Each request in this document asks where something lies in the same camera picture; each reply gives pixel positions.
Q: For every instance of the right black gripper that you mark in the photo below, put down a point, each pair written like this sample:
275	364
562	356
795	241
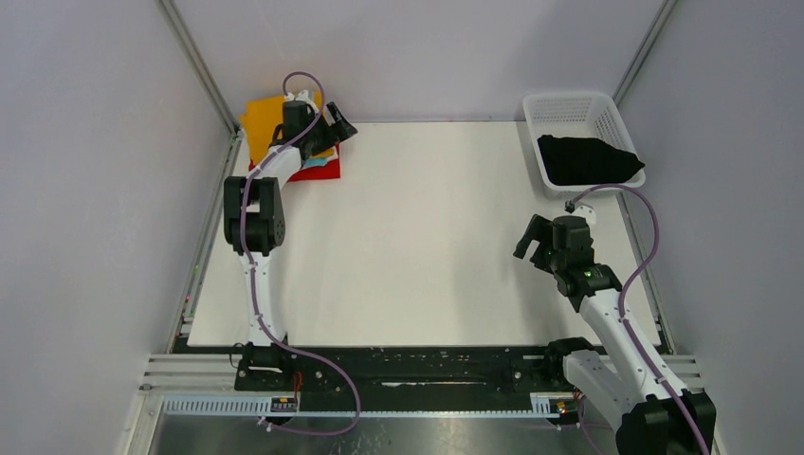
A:
539	229

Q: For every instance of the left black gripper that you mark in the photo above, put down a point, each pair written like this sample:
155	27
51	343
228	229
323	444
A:
340	127

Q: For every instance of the yellow t shirt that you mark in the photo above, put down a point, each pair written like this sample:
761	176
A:
259	120

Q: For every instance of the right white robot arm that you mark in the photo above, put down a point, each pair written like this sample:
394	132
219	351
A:
650	409

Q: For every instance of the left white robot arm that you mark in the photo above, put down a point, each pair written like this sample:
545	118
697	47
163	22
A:
254	221

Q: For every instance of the folded blue t shirt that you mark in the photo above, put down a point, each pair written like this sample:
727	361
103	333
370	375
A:
315	162

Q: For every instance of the folded red t shirt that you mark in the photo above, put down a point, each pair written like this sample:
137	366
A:
323	171

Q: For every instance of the black t shirt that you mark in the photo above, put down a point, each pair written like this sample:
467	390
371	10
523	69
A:
574	161

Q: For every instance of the white plastic basket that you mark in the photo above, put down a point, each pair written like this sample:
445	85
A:
576	114

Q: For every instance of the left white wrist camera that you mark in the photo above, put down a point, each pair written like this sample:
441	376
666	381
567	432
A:
305	96

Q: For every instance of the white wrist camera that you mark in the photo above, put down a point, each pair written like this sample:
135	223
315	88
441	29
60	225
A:
305	96
585	212

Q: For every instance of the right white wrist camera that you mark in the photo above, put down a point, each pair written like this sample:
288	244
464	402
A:
585	212

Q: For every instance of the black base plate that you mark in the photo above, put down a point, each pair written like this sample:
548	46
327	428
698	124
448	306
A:
403	379

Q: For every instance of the aluminium frame rails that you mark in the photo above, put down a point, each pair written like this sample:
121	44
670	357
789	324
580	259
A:
206	376

